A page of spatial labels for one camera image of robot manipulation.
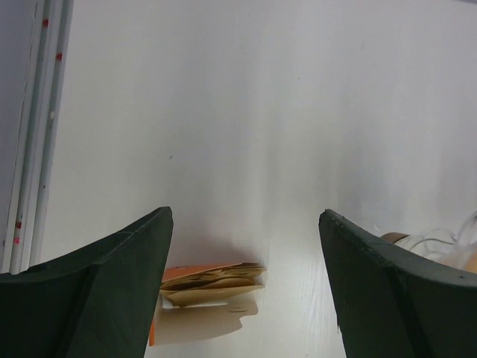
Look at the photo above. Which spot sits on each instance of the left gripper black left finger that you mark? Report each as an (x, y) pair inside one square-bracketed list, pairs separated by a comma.
[(97, 301)]

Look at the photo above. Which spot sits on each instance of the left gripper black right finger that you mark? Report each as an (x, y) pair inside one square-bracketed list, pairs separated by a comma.
[(390, 302)]

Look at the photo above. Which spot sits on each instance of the orange coffee filter box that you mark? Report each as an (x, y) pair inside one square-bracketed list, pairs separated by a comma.
[(176, 325)]

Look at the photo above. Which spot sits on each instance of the glass carafe with cork band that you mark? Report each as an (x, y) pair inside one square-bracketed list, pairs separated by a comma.
[(457, 250)]

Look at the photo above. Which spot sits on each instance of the white table edge rail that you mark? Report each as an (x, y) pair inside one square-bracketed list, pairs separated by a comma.
[(34, 42)]

